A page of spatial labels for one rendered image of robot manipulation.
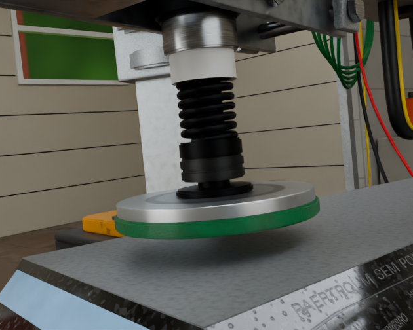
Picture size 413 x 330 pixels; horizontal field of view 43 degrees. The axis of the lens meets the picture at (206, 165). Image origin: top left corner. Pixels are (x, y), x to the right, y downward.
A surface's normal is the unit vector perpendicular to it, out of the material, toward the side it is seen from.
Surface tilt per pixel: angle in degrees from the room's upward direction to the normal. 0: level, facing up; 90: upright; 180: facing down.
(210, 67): 90
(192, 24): 90
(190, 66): 90
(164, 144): 90
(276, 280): 0
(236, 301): 0
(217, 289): 0
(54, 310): 46
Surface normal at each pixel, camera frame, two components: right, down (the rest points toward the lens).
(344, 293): 0.39, -0.72
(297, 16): 0.77, -0.04
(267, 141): -0.70, 0.11
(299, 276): -0.10, -0.99
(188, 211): -0.24, 0.07
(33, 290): -0.63, -0.62
